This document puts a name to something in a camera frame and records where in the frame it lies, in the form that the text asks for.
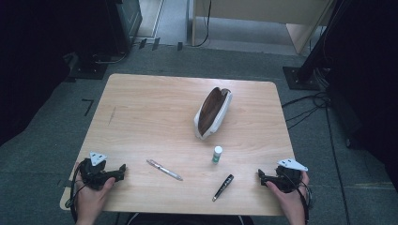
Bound person's left hand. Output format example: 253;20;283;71
73;161;116;222

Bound white pencil case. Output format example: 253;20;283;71
192;86;234;141

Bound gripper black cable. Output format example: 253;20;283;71
64;160;92;223
280;168;314;225

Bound white green glue stick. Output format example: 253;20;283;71
211;145;224;165

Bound hanging black cable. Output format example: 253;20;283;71
191;0;213;48

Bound black floor cables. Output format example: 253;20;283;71
281;90;353;225

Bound black stand with square base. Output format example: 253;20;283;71
282;0;346;92

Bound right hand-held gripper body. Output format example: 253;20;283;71
266;157;309;193

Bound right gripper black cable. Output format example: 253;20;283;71
280;168;314;225

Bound dark curtain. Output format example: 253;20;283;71
325;0;398;191
0;0;74;147

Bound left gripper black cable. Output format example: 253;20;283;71
64;160;92;223

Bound black pen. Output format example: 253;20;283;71
211;173;235;203

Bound black cabinet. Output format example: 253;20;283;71
104;0;144;54

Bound black stand base plate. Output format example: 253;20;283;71
68;52;109;81

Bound person's right hand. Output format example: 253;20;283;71
266;171;312;219

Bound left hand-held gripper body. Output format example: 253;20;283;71
78;151;122;191

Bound person's dark clothing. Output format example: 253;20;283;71
126;212;255;225

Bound silver pen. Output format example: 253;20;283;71
145;158;184;182

